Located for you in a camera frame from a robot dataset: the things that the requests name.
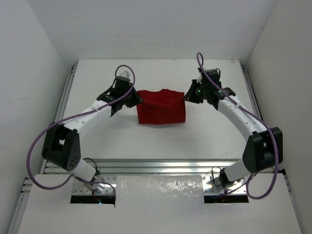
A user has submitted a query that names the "red t-shirt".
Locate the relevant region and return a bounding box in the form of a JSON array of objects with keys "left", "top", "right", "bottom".
[{"left": 136, "top": 89, "right": 186, "bottom": 125}]

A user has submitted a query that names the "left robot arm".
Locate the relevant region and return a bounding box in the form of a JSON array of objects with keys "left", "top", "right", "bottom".
[{"left": 42, "top": 71, "right": 143, "bottom": 182}]

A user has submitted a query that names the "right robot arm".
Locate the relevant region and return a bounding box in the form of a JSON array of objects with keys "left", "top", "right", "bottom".
[{"left": 184, "top": 69, "right": 283, "bottom": 188}]

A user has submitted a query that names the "white foam panel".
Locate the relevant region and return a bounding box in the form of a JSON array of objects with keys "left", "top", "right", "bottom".
[{"left": 116, "top": 175, "right": 204, "bottom": 209}]

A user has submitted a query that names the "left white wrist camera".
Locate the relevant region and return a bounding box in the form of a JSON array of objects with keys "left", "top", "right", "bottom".
[{"left": 120, "top": 71, "right": 130, "bottom": 78}]

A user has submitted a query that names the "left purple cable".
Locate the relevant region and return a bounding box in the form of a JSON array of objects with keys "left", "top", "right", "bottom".
[{"left": 26, "top": 64, "right": 136, "bottom": 195}]

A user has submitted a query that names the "purple cable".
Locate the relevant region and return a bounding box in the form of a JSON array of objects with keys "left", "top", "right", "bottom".
[
  {"left": 196, "top": 52, "right": 280, "bottom": 200},
  {"left": 26, "top": 64, "right": 136, "bottom": 195}
]

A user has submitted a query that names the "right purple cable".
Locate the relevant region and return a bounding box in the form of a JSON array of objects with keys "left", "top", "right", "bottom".
[{"left": 196, "top": 52, "right": 280, "bottom": 200}]

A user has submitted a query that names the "right aluminium side rail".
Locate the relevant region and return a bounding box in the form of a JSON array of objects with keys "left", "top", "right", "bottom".
[{"left": 240, "top": 64, "right": 263, "bottom": 120}]

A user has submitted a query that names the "aluminium side rail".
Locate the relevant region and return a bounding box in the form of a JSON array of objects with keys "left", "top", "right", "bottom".
[
  {"left": 240, "top": 64, "right": 263, "bottom": 120},
  {"left": 40, "top": 63, "right": 78, "bottom": 174}
]

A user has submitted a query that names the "left aluminium side rail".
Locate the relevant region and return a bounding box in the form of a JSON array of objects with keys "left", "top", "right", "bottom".
[{"left": 40, "top": 63, "right": 78, "bottom": 174}]

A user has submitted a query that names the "aluminium front rail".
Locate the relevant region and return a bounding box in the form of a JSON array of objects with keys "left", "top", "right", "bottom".
[{"left": 86, "top": 159, "right": 236, "bottom": 175}]

